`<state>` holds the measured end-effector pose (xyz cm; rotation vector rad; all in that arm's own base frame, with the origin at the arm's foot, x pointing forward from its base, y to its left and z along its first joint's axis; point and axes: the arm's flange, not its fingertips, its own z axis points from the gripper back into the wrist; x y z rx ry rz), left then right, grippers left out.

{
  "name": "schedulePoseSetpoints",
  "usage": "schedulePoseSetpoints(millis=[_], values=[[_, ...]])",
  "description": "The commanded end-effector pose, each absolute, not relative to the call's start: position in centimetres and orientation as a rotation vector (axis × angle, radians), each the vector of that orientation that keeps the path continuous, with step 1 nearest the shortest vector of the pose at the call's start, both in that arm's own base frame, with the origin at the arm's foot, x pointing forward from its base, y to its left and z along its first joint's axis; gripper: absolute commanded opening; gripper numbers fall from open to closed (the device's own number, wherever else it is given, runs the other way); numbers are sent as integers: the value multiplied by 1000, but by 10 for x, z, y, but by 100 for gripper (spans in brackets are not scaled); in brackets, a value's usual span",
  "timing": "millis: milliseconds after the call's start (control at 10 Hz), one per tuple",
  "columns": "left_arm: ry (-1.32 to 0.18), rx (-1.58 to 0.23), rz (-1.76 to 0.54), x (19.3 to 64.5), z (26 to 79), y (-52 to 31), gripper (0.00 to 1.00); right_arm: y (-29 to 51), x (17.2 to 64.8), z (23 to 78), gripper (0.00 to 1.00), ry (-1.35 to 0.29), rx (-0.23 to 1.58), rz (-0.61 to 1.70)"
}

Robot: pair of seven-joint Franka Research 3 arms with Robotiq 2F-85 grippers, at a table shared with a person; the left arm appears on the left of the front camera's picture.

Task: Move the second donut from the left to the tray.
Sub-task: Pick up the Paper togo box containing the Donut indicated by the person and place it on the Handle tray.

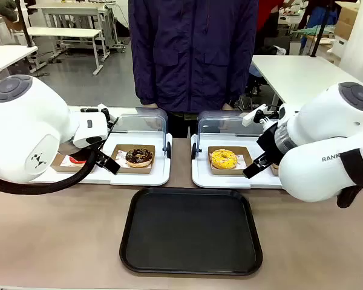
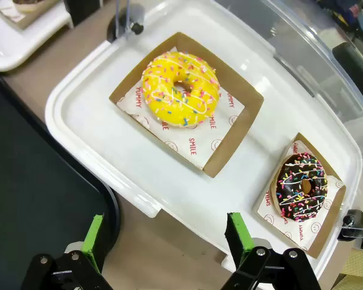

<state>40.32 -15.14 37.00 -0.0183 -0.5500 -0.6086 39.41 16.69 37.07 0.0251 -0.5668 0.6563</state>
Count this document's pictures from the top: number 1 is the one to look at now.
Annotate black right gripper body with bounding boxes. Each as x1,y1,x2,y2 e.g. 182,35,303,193
257,122,284,158

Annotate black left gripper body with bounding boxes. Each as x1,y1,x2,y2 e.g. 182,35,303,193
85,136,103,152

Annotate chocolate sprinkled donut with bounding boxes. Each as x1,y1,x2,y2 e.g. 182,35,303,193
125,147,155,169

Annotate white display tray base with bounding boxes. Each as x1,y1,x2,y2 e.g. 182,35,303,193
33,131,172,187
191,132,284,190

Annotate red glazed donut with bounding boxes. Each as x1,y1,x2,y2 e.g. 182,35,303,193
68,155,88,166

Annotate yellow glazed donut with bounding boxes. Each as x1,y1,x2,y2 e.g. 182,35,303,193
209,149,238,170

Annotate black plastic serving tray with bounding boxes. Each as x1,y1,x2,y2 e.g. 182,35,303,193
119,186,263,276

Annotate clear plastic display lid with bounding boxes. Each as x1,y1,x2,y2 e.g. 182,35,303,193
191,110,279,160
108,107,172,160

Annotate large white table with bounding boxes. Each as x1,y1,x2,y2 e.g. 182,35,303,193
250,54,363,112

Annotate person's dark olive trousers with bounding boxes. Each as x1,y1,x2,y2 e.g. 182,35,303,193
168,111,200,139

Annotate low white bench table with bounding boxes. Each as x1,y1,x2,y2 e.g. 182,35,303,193
27,27,103,76

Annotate black stand pole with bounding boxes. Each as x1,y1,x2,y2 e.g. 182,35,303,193
16,0,34,48
310,0,332,58

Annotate person's navy jacket torso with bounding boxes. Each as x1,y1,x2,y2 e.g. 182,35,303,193
128,0,260,113

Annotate teal green cloth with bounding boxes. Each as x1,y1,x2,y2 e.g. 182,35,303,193
290,25,330,39

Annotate white storage box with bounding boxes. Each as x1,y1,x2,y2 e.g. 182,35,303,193
332,34,347,57

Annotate white table corner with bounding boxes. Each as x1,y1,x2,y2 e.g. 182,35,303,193
0,45,39,79

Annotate person in red clothes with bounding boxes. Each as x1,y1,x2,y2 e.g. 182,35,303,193
257,0,287,55

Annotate person in blue clothes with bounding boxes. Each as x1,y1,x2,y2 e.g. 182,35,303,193
302,0,330,31

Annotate brown cardboard box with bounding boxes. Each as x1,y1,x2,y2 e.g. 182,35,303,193
335,5,361,40

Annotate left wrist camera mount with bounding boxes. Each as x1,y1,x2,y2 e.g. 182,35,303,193
80,103,119,135

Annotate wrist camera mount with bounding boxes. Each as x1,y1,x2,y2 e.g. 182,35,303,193
80,103,119,135
242,104,279,127

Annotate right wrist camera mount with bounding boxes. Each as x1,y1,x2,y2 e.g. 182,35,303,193
242,104,279,127

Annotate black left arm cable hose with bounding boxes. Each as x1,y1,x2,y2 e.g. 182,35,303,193
0,147,97,194

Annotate black right arm cable strap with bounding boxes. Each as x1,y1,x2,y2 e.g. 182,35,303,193
337,147,363,208

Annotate white desk with frame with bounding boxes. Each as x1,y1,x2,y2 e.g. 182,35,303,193
28,2,122,52

